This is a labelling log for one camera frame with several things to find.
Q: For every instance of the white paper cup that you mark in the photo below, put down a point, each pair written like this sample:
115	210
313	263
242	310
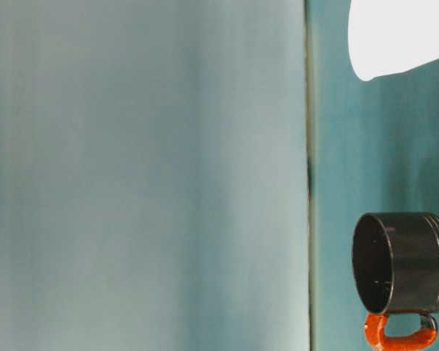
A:
395	33

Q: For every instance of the blue-green table cloth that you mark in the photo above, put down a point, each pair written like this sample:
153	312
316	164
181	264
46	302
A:
384	146

